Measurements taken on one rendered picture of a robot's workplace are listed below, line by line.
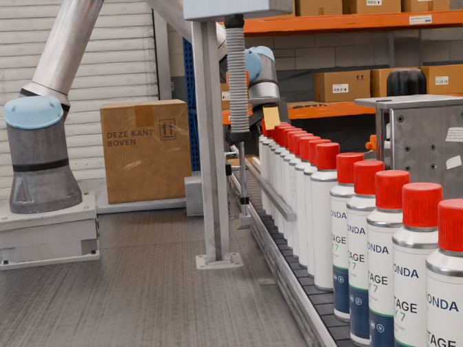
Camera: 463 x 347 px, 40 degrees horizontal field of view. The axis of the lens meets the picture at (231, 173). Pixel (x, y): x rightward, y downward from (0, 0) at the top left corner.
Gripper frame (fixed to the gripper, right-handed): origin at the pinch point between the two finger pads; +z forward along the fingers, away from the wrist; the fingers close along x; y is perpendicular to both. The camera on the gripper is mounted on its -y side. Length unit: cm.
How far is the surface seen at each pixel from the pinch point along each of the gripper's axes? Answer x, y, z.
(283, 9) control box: -52, -1, -11
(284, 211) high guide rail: -42.1, -3.6, 21.0
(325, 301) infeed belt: -56, -2, 38
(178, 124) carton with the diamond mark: 19.5, -20.1, -25.4
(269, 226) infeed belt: -17.7, -3.0, 16.5
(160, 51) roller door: 331, -31, -247
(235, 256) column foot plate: -18.4, -10.7, 22.3
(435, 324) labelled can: -93, -2, 46
